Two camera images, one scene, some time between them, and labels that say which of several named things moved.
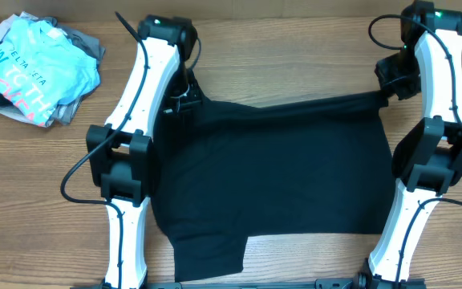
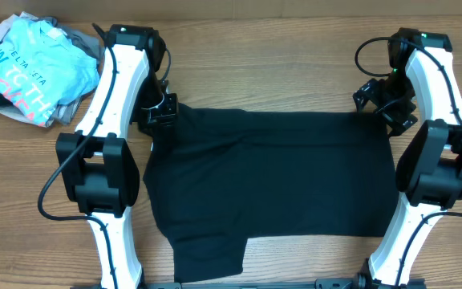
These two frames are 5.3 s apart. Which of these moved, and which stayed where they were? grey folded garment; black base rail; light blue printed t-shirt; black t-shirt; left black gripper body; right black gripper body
Moved: left black gripper body; right black gripper body
Stayed: black base rail; black t-shirt; grey folded garment; light blue printed t-shirt
